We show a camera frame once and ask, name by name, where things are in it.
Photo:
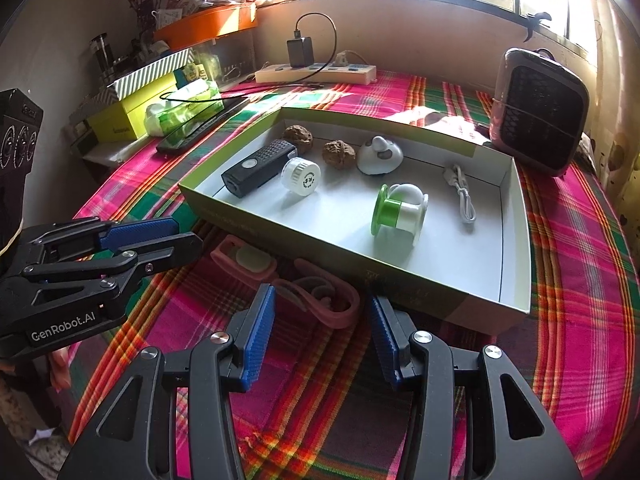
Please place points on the green wet wipes pack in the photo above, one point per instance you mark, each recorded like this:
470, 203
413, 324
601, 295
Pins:
180, 109

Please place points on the dark glass jar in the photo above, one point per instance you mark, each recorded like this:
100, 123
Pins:
101, 52

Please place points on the pink clip with pale pad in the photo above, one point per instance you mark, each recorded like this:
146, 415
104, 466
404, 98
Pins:
245, 260

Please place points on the white suction cup holder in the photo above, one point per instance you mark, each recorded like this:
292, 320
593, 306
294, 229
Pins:
415, 210

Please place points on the brown walnut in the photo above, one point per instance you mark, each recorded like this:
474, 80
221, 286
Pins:
338, 151
298, 138

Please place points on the black charger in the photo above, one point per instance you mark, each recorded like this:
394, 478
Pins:
300, 52

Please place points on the black perforated device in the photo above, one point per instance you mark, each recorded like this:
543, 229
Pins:
260, 167

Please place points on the white power plug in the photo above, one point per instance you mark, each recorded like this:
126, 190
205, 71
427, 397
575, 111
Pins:
345, 59

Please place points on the small dark space heater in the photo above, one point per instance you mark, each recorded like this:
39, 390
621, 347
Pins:
540, 115

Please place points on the green and white cardboard box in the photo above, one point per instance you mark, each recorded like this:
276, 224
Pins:
340, 222

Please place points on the yellow-green box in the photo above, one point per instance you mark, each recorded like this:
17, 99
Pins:
125, 116

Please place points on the white power strip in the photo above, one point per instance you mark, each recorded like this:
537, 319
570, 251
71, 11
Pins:
320, 75

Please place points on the striped box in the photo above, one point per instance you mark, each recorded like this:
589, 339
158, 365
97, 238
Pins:
145, 72

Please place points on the orange tray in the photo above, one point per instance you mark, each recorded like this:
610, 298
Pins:
210, 22

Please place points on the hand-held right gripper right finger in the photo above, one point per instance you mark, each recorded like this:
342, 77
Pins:
385, 340

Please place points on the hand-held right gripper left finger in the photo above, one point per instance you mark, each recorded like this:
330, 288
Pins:
260, 335

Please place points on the green suction cup holder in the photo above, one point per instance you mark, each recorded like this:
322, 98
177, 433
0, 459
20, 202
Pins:
386, 212

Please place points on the white panda toy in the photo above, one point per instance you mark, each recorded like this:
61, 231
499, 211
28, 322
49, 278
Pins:
380, 155

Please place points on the black smartphone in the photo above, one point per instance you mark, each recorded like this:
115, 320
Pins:
200, 129

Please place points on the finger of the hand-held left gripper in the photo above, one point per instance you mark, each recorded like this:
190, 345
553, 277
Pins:
140, 232
170, 252

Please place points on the small white bottle cap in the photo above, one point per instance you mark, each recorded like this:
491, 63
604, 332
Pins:
300, 175

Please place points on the small green packages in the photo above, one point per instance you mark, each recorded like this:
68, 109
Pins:
200, 67

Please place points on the black window hook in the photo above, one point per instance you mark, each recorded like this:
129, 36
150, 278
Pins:
537, 20

